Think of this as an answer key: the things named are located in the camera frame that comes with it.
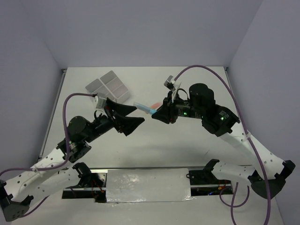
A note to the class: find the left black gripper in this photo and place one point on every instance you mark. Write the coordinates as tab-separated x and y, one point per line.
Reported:
126	124

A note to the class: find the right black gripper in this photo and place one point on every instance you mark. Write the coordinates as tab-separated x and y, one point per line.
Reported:
166	112

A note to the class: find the blue highlighter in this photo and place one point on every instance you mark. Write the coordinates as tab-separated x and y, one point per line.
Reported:
144	108

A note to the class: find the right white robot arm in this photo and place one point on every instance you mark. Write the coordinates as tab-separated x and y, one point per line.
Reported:
266	173

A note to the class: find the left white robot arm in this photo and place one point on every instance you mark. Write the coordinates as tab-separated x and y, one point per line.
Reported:
61	167

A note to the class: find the orange pink highlighter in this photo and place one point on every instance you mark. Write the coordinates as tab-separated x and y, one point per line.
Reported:
156	105

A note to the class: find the right white divided container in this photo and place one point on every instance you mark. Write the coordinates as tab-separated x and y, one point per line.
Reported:
120	93

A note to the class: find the white divided container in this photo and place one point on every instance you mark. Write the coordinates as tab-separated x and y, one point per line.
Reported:
96	87
120	93

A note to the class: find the left white divided container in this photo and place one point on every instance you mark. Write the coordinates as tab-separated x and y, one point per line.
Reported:
96	87

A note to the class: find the silver foil cover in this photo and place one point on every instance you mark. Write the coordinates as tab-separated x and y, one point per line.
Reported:
143	186

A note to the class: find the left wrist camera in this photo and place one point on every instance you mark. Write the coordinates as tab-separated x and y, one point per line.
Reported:
100	101

